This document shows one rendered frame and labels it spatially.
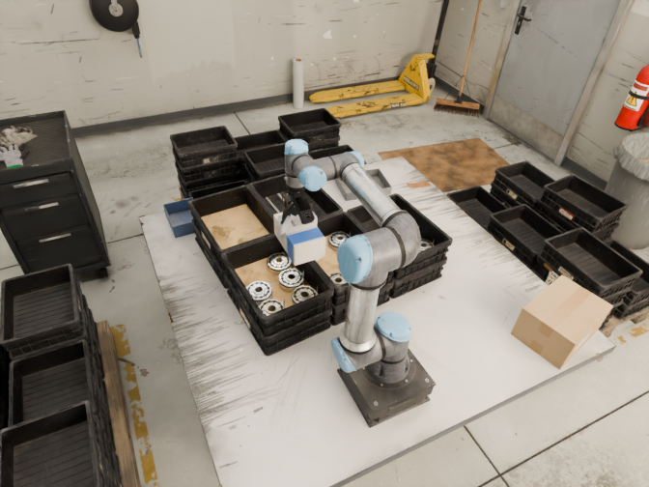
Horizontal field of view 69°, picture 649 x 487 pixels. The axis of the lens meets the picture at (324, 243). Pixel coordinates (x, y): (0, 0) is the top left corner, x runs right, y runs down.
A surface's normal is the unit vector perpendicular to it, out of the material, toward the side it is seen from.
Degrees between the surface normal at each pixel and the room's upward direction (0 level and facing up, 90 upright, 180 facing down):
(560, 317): 0
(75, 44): 90
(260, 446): 0
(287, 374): 0
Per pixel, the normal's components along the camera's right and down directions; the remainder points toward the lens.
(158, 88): 0.43, 0.61
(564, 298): 0.04, -0.76
